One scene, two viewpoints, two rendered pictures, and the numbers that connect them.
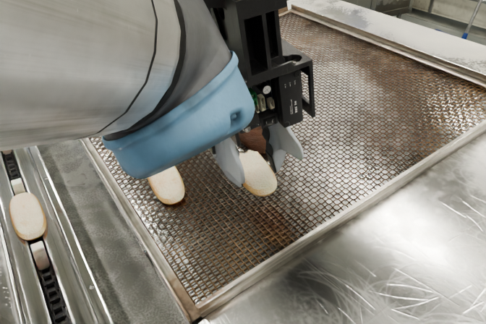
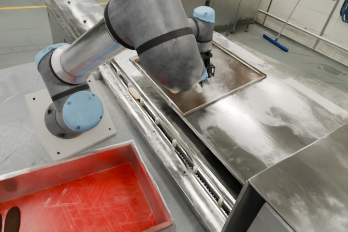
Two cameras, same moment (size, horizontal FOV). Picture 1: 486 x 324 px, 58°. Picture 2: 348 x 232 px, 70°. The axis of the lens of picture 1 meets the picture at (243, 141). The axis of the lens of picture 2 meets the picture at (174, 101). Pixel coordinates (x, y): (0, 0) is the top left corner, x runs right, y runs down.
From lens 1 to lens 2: 0.67 m
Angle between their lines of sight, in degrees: 7
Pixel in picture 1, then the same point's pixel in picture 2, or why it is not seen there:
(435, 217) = (236, 101)
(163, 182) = not seen: hidden behind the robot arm
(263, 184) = (199, 90)
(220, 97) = (204, 74)
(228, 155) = not seen: hidden behind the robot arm
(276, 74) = (208, 68)
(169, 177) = not seen: hidden behind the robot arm
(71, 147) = (135, 75)
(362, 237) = (219, 103)
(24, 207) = (133, 90)
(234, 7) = (203, 57)
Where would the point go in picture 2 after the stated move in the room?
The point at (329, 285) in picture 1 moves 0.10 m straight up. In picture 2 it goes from (212, 112) to (217, 93)
